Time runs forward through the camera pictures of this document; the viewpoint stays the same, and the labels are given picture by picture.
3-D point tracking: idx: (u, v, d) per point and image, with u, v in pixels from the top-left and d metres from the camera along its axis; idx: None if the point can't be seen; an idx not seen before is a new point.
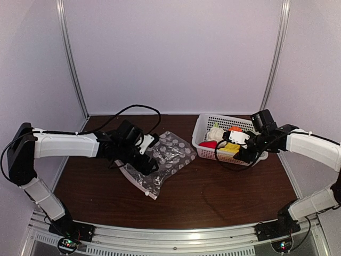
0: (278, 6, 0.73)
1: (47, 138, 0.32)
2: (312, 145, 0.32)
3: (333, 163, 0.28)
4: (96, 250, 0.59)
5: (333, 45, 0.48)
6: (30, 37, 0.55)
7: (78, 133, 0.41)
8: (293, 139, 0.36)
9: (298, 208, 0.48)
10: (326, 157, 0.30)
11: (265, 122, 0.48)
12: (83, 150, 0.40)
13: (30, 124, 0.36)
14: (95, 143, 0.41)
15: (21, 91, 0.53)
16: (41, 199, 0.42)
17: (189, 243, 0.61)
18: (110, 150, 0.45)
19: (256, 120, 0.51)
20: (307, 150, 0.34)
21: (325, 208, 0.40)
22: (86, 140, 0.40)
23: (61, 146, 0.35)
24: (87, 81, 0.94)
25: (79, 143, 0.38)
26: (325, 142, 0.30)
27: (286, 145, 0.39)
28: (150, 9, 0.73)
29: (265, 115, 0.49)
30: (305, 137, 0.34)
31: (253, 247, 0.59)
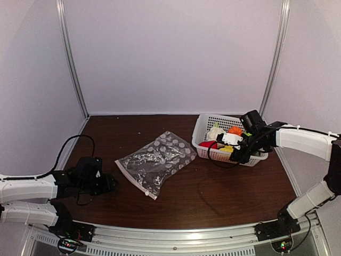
0: (278, 6, 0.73)
1: (8, 185, 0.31)
2: (300, 138, 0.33)
3: (323, 152, 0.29)
4: (97, 250, 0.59)
5: (333, 45, 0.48)
6: (30, 37, 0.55)
7: (37, 176, 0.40)
8: (282, 134, 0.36)
9: (297, 206, 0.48)
10: (315, 148, 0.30)
11: (253, 122, 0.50)
12: (44, 192, 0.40)
13: None
14: (54, 187, 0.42)
15: (22, 91, 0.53)
16: (26, 218, 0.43)
17: (189, 243, 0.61)
18: (69, 191, 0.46)
19: (245, 122, 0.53)
20: (295, 144, 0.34)
21: (322, 202, 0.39)
22: (46, 185, 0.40)
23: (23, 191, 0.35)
24: (88, 81, 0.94)
25: (39, 188, 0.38)
26: (312, 134, 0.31)
27: (275, 141, 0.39)
28: (151, 9, 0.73)
29: (253, 116, 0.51)
30: (294, 131, 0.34)
31: (253, 247, 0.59)
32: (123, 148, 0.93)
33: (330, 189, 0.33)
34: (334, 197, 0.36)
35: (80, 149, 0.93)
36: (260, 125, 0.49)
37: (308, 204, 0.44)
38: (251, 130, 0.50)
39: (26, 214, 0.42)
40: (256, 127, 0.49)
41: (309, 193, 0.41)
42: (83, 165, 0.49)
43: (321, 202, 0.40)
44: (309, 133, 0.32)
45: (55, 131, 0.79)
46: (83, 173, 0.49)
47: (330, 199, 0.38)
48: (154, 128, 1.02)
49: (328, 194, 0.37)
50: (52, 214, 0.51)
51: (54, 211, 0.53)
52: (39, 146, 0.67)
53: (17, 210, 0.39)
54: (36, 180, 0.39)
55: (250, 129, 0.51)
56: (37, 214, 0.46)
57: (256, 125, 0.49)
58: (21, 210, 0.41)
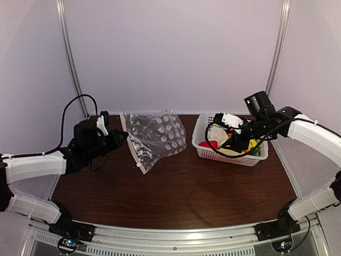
0: (278, 6, 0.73)
1: (17, 162, 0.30)
2: (318, 137, 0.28)
3: (337, 158, 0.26)
4: (96, 250, 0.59)
5: (333, 45, 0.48)
6: (30, 37, 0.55)
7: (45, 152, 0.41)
8: (297, 127, 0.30)
9: (299, 208, 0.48)
10: (331, 151, 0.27)
11: (262, 105, 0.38)
12: (49, 168, 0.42)
13: None
14: (63, 160, 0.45)
15: (22, 90, 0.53)
16: (31, 210, 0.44)
17: (189, 243, 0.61)
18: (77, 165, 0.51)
19: (251, 104, 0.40)
20: (310, 140, 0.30)
21: (326, 206, 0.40)
22: (54, 160, 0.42)
23: (32, 166, 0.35)
24: (88, 81, 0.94)
25: (46, 162, 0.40)
26: (331, 135, 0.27)
27: (287, 132, 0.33)
28: (151, 9, 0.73)
29: (262, 96, 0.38)
30: (311, 127, 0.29)
31: (253, 247, 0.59)
32: (123, 148, 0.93)
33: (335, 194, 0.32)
34: (339, 202, 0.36)
35: None
36: (269, 110, 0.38)
37: (310, 206, 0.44)
38: (258, 115, 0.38)
39: (33, 205, 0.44)
40: (265, 111, 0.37)
41: (313, 197, 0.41)
42: (78, 132, 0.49)
43: (324, 206, 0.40)
44: (328, 132, 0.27)
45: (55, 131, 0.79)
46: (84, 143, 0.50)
47: (334, 204, 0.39)
48: (154, 128, 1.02)
49: (332, 199, 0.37)
50: (54, 210, 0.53)
51: (58, 208, 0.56)
52: (39, 145, 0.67)
53: (25, 199, 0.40)
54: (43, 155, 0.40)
55: (256, 114, 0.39)
56: (42, 207, 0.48)
57: (265, 109, 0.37)
58: (26, 201, 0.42)
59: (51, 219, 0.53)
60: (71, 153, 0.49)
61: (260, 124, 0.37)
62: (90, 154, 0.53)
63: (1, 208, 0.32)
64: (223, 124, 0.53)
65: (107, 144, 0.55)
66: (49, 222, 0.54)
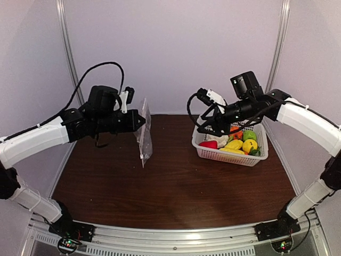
0: (278, 6, 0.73)
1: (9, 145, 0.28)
2: (310, 124, 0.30)
3: (331, 146, 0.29)
4: (96, 250, 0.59)
5: (334, 45, 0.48)
6: (29, 37, 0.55)
7: (40, 124, 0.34)
8: (287, 111, 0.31)
9: (297, 206, 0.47)
10: (323, 138, 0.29)
11: (250, 86, 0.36)
12: (56, 138, 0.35)
13: None
14: (61, 128, 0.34)
15: (21, 91, 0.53)
16: (34, 205, 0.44)
17: (189, 243, 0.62)
18: (82, 130, 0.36)
19: (237, 85, 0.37)
20: (299, 126, 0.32)
21: (322, 197, 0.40)
22: (51, 130, 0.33)
23: (31, 143, 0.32)
24: (87, 81, 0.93)
25: (45, 134, 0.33)
26: (325, 122, 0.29)
27: (276, 116, 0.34)
28: (151, 9, 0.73)
29: (249, 76, 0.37)
30: (304, 113, 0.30)
31: (253, 247, 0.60)
32: (123, 148, 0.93)
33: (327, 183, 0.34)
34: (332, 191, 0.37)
35: (80, 149, 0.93)
36: (257, 91, 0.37)
37: (306, 201, 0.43)
38: (244, 96, 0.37)
39: (37, 200, 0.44)
40: (253, 92, 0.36)
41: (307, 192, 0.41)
42: (98, 95, 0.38)
43: (319, 198, 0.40)
44: (321, 119, 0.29)
45: None
46: (99, 105, 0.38)
47: (329, 194, 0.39)
48: (154, 128, 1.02)
49: (326, 190, 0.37)
50: (56, 209, 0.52)
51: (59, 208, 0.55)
52: None
53: (30, 193, 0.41)
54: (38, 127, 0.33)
55: (243, 94, 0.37)
56: (44, 205, 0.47)
57: (253, 90, 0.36)
58: (31, 194, 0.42)
59: (51, 217, 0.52)
60: (78, 115, 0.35)
61: (247, 107, 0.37)
62: (100, 125, 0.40)
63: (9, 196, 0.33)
64: (206, 101, 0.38)
65: (122, 122, 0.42)
66: (49, 221, 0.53)
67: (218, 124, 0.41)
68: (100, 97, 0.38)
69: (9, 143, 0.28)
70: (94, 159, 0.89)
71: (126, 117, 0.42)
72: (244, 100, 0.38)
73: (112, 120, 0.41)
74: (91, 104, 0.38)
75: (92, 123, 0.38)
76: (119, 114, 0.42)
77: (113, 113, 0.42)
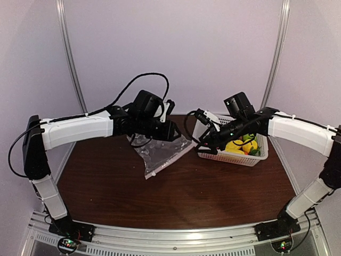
0: (278, 6, 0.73)
1: (55, 127, 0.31)
2: (298, 129, 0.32)
3: (322, 147, 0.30)
4: (96, 250, 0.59)
5: (334, 44, 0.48)
6: (29, 37, 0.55)
7: (88, 114, 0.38)
8: (275, 124, 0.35)
9: (296, 206, 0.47)
10: (314, 142, 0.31)
11: (241, 106, 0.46)
12: (99, 130, 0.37)
13: (37, 117, 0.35)
14: (108, 121, 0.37)
15: (21, 91, 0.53)
16: (49, 197, 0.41)
17: (189, 243, 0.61)
18: (127, 127, 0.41)
19: (230, 105, 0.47)
20: (290, 135, 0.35)
21: (322, 197, 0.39)
22: (98, 121, 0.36)
23: (76, 129, 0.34)
24: (87, 81, 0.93)
25: (90, 124, 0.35)
26: (311, 126, 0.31)
27: (267, 130, 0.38)
28: (151, 9, 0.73)
29: (240, 98, 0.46)
30: (290, 122, 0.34)
31: (253, 247, 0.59)
32: (123, 148, 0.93)
33: (326, 184, 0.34)
34: (331, 191, 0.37)
35: (80, 149, 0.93)
36: (249, 110, 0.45)
37: (306, 200, 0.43)
38: (237, 116, 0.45)
39: (54, 194, 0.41)
40: (244, 111, 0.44)
41: (306, 191, 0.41)
42: (143, 100, 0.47)
43: (319, 198, 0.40)
44: (307, 125, 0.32)
45: None
46: (144, 109, 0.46)
47: (328, 194, 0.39)
48: None
49: (325, 190, 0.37)
50: (64, 207, 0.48)
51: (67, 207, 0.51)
52: None
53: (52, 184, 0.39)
54: (87, 117, 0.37)
55: (236, 113, 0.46)
56: (58, 200, 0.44)
57: (244, 109, 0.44)
58: (52, 186, 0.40)
59: (54, 214, 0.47)
60: (123, 112, 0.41)
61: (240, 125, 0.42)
62: (140, 126, 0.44)
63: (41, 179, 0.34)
64: (203, 118, 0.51)
65: (159, 129, 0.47)
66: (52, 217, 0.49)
67: (213, 141, 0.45)
68: (146, 103, 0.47)
69: (55, 126, 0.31)
70: (94, 160, 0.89)
71: (163, 126, 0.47)
72: (237, 119, 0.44)
73: (150, 125, 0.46)
74: (137, 107, 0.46)
75: (138, 122, 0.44)
76: (157, 123, 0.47)
77: (153, 120, 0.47)
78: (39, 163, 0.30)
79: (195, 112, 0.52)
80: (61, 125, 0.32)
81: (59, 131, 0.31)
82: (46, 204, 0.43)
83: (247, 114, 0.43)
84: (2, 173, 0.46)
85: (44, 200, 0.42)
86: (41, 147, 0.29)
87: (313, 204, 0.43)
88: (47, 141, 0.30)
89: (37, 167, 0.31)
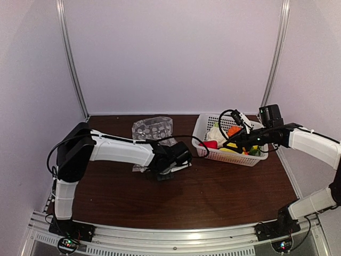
0: (278, 6, 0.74)
1: (105, 143, 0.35)
2: (313, 142, 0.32)
3: (332, 159, 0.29)
4: (97, 250, 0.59)
5: (333, 44, 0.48)
6: (29, 37, 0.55)
7: (136, 141, 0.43)
8: (294, 136, 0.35)
9: (299, 207, 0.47)
10: (326, 154, 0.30)
11: (272, 117, 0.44)
12: (140, 158, 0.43)
13: (86, 124, 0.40)
14: (151, 153, 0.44)
15: (22, 90, 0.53)
16: (65, 200, 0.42)
17: (189, 243, 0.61)
18: (161, 162, 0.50)
19: (263, 114, 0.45)
20: (307, 148, 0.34)
21: (323, 208, 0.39)
22: (144, 151, 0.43)
23: (121, 152, 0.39)
24: (88, 81, 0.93)
25: (136, 152, 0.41)
26: (325, 139, 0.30)
27: (287, 141, 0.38)
28: (151, 9, 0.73)
29: (273, 109, 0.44)
30: (307, 134, 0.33)
31: (253, 247, 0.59)
32: None
33: (333, 198, 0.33)
34: (335, 205, 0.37)
35: None
36: (279, 122, 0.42)
37: (309, 206, 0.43)
38: (267, 124, 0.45)
39: (71, 197, 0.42)
40: (273, 122, 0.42)
41: (313, 197, 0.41)
42: (179, 150, 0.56)
43: (322, 208, 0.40)
44: (322, 137, 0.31)
45: (56, 132, 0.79)
46: (178, 156, 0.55)
47: (332, 207, 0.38)
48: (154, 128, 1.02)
49: (330, 201, 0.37)
50: (70, 210, 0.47)
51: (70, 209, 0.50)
52: (40, 144, 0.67)
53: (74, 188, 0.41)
54: (135, 143, 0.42)
55: (266, 122, 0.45)
56: (70, 204, 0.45)
57: (273, 120, 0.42)
58: (72, 190, 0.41)
59: (59, 215, 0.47)
60: (163, 151, 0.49)
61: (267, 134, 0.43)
62: (162, 167, 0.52)
63: (68, 181, 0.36)
64: (238, 119, 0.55)
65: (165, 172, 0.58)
66: (55, 217, 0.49)
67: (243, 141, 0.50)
68: (182, 153, 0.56)
69: (106, 142, 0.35)
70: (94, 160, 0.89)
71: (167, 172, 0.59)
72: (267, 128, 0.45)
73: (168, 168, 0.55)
74: (173, 152, 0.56)
75: (167, 164, 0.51)
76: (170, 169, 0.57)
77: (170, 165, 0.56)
78: (77, 169, 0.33)
79: (232, 112, 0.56)
80: (111, 142, 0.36)
81: (108, 148, 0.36)
82: (57, 204, 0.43)
83: (276, 126, 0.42)
84: (3, 173, 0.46)
85: (58, 200, 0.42)
86: (87, 156, 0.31)
87: (315, 211, 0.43)
88: (94, 152, 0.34)
89: (73, 172, 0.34)
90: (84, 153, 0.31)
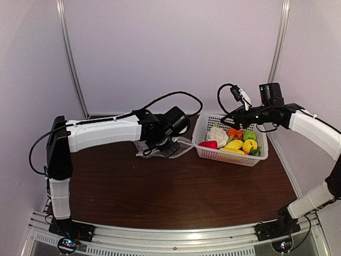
0: (278, 6, 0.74)
1: (81, 130, 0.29)
2: (314, 128, 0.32)
3: (332, 150, 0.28)
4: (96, 250, 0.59)
5: (333, 44, 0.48)
6: (30, 37, 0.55)
7: (115, 118, 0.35)
8: (296, 118, 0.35)
9: (297, 206, 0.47)
10: (326, 143, 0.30)
11: (273, 95, 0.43)
12: (127, 134, 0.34)
13: (62, 118, 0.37)
14: (137, 126, 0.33)
15: (23, 90, 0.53)
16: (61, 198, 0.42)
17: (190, 243, 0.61)
18: (154, 134, 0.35)
19: (263, 92, 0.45)
20: (308, 133, 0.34)
21: (323, 204, 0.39)
22: (127, 125, 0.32)
23: (102, 134, 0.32)
24: (87, 81, 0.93)
25: (119, 128, 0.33)
26: (326, 127, 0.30)
27: (288, 123, 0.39)
28: (151, 8, 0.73)
29: (274, 88, 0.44)
30: (308, 119, 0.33)
31: (253, 247, 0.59)
32: (123, 148, 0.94)
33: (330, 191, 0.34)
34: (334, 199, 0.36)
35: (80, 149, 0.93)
36: (279, 101, 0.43)
37: (308, 204, 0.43)
38: (266, 103, 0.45)
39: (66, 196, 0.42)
40: (274, 101, 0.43)
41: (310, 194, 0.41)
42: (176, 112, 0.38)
43: (321, 205, 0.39)
44: (324, 125, 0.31)
45: None
46: (174, 122, 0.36)
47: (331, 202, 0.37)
48: None
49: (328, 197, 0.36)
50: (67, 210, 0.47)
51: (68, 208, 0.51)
52: (40, 144, 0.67)
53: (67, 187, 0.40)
54: (115, 120, 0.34)
55: (266, 101, 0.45)
56: (66, 202, 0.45)
57: (275, 100, 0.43)
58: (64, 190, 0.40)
59: (57, 215, 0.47)
60: (153, 118, 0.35)
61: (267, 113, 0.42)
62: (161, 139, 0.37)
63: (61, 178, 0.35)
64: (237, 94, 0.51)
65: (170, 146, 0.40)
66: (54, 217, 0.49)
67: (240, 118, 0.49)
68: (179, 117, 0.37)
69: (82, 129, 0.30)
70: (94, 160, 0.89)
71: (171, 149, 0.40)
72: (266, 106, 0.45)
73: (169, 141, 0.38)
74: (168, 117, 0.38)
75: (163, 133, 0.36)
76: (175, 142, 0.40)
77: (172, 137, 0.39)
78: (64, 165, 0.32)
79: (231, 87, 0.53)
80: (88, 127, 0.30)
81: (86, 134, 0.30)
82: (53, 204, 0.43)
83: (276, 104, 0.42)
84: (3, 173, 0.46)
85: (53, 199, 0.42)
86: (67, 149, 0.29)
87: (314, 208, 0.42)
88: (73, 143, 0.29)
89: (61, 168, 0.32)
90: (64, 147, 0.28)
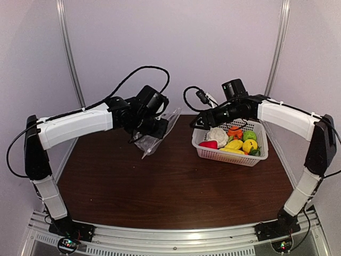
0: (278, 6, 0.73)
1: (49, 126, 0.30)
2: (283, 114, 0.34)
3: (303, 131, 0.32)
4: (96, 250, 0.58)
5: (333, 44, 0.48)
6: (29, 37, 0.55)
7: (84, 109, 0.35)
8: (264, 108, 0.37)
9: (292, 205, 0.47)
10: (297, 127, 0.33)
11: (236, 91, 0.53)
12: (100, 125, 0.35)
13: (35, 116, 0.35)
14: (107, 114, 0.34)
15: (22, 90, 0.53)
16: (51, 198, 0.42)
17: (190, 243, 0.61)
18: (127, 118, 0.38)
19: (227, 89, 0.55)
20: (275, 120, 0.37)
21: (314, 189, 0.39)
22: (96, 114, 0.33)
23: (73, 126, 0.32)
24: (87, 81, 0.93)
25: (88, 120, 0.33)
26: (295, 112, 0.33)
27: (256, 113, 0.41)
28: (151, 9, 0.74)
29: (236, 84, 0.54)
30: (276, 106, 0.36)
31: (253, 247, 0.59)
32: (123, 148, 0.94)
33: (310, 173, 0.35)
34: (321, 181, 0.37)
35: (80, 149, 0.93)
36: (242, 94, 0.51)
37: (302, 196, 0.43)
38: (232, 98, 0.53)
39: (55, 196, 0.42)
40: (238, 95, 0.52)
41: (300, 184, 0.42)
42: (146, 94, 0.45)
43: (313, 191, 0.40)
44: (292, 110, 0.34)
45: None
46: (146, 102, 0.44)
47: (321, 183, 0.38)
48: None
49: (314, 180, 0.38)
50: (63, 209, 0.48)
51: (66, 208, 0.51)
52: None
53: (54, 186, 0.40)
54: (85, 112, 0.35)
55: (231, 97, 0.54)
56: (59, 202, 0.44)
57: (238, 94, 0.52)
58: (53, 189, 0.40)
59: (55, 215, 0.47)
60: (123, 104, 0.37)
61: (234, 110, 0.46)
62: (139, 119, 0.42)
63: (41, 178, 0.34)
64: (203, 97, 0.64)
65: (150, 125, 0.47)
66: (52, 217, 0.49)
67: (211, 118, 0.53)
68: (150, 97, 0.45)
69: (51, 125, 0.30)
70: (94, 160, 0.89)
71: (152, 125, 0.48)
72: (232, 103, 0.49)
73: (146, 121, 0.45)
74: (139, 101, 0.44)
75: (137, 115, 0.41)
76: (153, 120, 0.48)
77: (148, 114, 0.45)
78: (40, 163, 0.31)
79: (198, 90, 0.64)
80: (56, 123, 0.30)
81: (56, 129, 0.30)
82: (46, 204, 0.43)
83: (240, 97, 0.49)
84: (3, 173, 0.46)
85: (44, 200, 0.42)
86: (39, 147, 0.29)
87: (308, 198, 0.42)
88: (45, 140, 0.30)
89: (38, 168, 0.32)
90: (34, 146, 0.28)
